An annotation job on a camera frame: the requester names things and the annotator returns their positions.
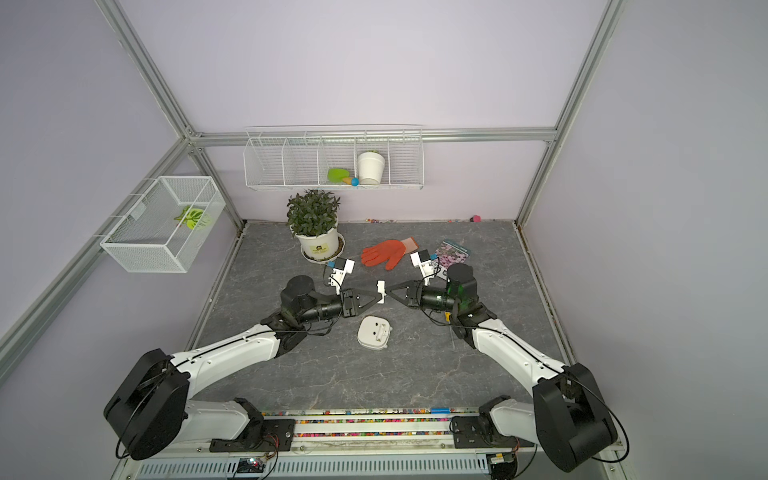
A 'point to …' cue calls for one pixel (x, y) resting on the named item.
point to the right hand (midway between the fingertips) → (386, 292)
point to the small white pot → (371, 166)
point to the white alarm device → (374, 332)
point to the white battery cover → (381, 290)
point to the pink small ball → (476, 218)
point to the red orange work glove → (390, 251)
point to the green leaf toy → (194, 217)
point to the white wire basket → (165, 230)
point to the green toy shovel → (339, 175)
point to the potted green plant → (313, 216)
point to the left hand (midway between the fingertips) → (382, 301)
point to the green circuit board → (250, 465)
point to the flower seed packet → (450, 253)
